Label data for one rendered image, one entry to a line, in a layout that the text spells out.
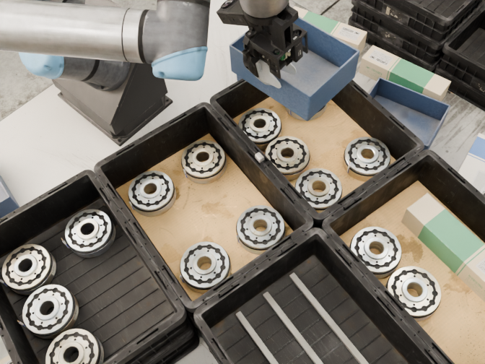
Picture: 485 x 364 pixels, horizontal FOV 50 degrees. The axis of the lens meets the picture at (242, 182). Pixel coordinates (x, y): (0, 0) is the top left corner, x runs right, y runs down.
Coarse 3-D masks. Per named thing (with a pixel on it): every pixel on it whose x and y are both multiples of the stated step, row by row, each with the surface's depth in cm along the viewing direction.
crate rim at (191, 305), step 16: (192, 112) 119; (160, 128) 117; (224, 128) 116; (128, 144) 115; (240, 144) 113; (112, 160) 114; (256, 160) 111; (272, 176) 109; (112, 192) 109; (288, 192) 106; (304, 224) 103; (144, 240) 103; (288, 240) 101; (160, 256) 101; (240, 272) 98; (176, 288) 97; (224, 288) 97; (192, 304) 96
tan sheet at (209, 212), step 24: (168, 168) 123; (120, 192) 121; (192, 192) 120; (216, 192) 119; (240, 192) 119; (144, 216) 117; (168, 216) 117; (192, 216) 116; (216, 216) 116; (168, 240) 114; (192, 240) 113; (216, 240) 113; (168, 264) 111; (240, 264) 110
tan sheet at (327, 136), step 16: (336, 112) 129; (288, 128) 127; (304, 128) 127; (320, 128) 127; (336, 128) 126; (352, 128) 126; (320, 144) 124; (336, 144) 124; (320, 160) 122; (336, 160) 122
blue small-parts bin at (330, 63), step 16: (320, 32) 102; (240, 48) 104; (320, 48) 105; (336, 48) 102; (352, 48) 99; (240, 64) 102; (304, 64) 106; (320, 64) 106; (336, 64) 105; (352, 64) 99; (256, 80) 102; (288, 80) 104; (304, 80) 104; (320, 80) 103; (336, 80) 98; (272, 96) 102; (288, 96) 98; (304, 96) 94; (320, 96) 96; (304, 112) 97
